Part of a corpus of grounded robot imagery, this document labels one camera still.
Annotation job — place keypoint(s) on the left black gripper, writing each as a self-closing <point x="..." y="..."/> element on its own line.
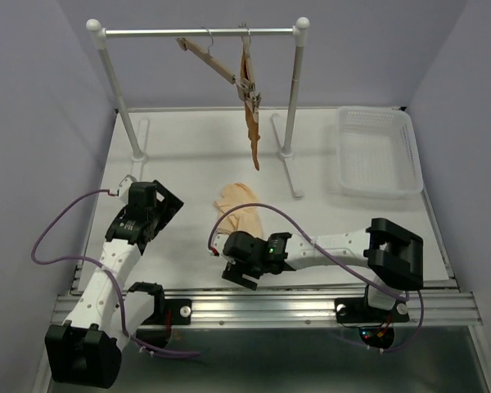
<point x="169" y="206"/>

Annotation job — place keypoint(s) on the white clothes rack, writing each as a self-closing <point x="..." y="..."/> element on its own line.
<point x="283" y="131"/>

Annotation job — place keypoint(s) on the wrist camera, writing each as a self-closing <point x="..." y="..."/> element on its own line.
<point x="122" y="190"/>
<point x="217" y="244"/>

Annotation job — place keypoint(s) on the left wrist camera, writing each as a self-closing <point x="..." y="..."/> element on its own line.
<point x="122" y="190"/>

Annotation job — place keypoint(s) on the brown underwear on hanger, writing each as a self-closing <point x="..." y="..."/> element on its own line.
<point x="254" y="137"/>

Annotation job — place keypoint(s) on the wooden clip hanger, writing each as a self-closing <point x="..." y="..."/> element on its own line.
<point x="188" y="45"/>

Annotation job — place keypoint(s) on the aluminium mounting rail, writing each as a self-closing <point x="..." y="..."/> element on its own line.
<point x="314" y="307"/>

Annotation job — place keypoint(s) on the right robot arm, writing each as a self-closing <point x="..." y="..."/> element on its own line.
<point x="391" y="252"/>

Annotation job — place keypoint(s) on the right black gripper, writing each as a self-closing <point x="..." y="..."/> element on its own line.
<point x="234" y="271"/>

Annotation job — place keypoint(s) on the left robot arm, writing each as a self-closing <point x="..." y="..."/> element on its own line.
<point x="86" y="348"/>

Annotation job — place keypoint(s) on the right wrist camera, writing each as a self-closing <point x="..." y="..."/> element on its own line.
<point x="217" y="244"/>

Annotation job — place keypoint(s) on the beige underwear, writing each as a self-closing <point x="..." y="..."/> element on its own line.
<point x="245" y="219"/>

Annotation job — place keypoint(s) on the white plastic basket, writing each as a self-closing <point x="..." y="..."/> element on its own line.
<point x="375" y="153"/>

